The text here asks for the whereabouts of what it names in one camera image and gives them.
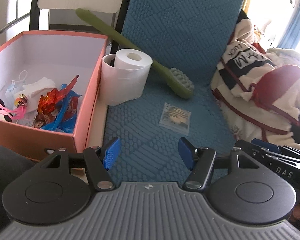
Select blue face mask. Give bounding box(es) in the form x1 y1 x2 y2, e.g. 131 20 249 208
5 70 28 105

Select pink cardboard storage box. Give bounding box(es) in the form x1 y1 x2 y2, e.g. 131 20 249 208
0 31 107 160

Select clear plastic sachet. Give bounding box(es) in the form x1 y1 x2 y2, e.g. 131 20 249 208
159 103 191 136

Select blue snack wrapper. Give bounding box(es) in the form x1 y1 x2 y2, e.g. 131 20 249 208
41 90 81 133

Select red foil tea packet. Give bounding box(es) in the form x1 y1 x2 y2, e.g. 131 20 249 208
58 75 79 100

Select shiny red foil wrapper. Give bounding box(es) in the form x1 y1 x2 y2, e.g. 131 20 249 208
37 88 65 114

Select white toilet paper roll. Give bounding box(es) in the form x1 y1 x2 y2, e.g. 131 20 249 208
100 49 153 106

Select blue quilted sofa cover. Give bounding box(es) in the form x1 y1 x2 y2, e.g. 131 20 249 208
104 0 243 183

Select green massage brush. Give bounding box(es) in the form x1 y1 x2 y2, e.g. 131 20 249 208
75 8 195 100

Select white tissue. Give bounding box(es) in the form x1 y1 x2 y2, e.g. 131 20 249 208
20 77 56 99

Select red snack wrapper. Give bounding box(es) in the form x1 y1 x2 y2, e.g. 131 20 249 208
33 113 54 128

